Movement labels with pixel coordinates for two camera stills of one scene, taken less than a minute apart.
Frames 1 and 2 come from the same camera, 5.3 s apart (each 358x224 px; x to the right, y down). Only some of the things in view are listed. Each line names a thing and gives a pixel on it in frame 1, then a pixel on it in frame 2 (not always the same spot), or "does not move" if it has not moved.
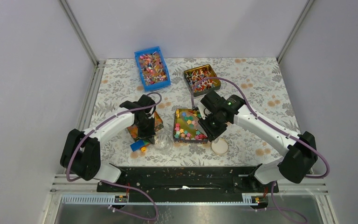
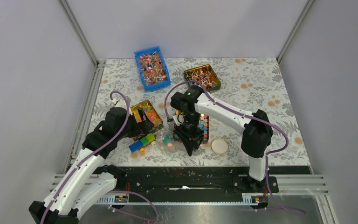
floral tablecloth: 258,82 does not move
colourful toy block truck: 140,144 does not move
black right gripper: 211,134 → 185,135
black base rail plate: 188,181 does not move
